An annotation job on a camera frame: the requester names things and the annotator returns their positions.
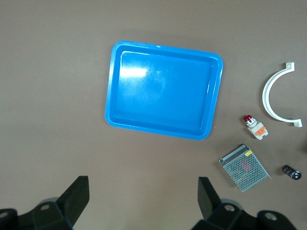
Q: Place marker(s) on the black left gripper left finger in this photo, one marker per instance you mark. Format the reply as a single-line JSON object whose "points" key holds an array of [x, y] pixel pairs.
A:
{"points": [[69, 203]]}

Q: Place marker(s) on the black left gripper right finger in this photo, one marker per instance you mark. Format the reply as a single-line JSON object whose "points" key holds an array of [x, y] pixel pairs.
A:
{"points": [[211, 206]]}

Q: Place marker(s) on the perforated metal power supply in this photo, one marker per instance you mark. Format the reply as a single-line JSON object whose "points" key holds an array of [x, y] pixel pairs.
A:
{"points": [[244, 167]]}

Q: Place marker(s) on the blue plastic tray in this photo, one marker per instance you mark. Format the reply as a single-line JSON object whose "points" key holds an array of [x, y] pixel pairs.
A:
{"points": [[168, 95]]}

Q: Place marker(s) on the white curved pipe clamp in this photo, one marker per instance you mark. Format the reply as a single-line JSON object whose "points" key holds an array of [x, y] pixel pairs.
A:
{"points": [[265, 95]]}

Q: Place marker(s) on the red white push button switch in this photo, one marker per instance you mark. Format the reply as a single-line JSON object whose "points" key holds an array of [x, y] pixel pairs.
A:
{"points": [[257, 130]]}

